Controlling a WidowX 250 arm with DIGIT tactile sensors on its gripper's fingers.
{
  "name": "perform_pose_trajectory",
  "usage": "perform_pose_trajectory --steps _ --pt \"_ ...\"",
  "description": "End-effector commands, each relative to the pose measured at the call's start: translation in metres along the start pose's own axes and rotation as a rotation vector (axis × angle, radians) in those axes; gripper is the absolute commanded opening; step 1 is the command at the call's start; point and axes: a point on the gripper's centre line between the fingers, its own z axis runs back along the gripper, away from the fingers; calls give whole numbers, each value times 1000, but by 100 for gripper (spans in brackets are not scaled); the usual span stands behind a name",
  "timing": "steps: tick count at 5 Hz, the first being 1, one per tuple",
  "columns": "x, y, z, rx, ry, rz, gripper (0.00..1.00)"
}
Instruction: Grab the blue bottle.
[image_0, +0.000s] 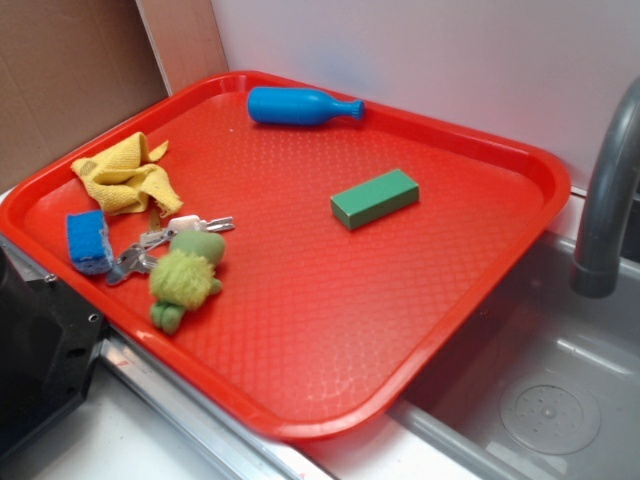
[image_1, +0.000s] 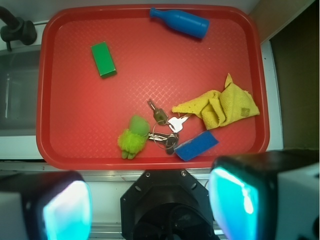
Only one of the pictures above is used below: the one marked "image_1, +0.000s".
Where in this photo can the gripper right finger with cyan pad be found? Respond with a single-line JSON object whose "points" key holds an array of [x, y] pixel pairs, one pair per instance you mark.
{"points": [[274, 195]]}

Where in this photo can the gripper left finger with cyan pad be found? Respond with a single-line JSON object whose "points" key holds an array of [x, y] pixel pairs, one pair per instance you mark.
{"points": [[45, 206]]}

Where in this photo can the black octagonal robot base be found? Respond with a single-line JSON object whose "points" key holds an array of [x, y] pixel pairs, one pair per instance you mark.
{"points": [[166, 205]]}

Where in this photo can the blue plastic bottle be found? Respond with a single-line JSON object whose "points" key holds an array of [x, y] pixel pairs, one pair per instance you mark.
{"points": [[183, 22]]}

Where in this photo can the blue rectangular block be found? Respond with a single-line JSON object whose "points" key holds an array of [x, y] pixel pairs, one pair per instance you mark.
{"points": [[196, 146]]}

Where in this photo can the yellow cloth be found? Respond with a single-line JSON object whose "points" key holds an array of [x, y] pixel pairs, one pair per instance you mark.
{"points": [[219, 109]]}

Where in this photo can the bunch of metal keys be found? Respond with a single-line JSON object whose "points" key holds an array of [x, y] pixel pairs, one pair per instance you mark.
{"points": [[165, 131]]}

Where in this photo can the grey sink basin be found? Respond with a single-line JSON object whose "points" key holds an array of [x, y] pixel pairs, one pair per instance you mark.
{"points": [[19, 73]]}

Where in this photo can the red plastic tray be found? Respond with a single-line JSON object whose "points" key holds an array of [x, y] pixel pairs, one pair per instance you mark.
{"points": [[81, 115]]}

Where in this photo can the green rectangular block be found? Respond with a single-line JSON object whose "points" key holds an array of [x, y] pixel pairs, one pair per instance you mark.
{"points": [[103, 60]]}

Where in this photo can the green fuzzy plush keychain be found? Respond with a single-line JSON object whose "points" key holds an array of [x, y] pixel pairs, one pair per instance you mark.
{"points": [[133, 139]]}

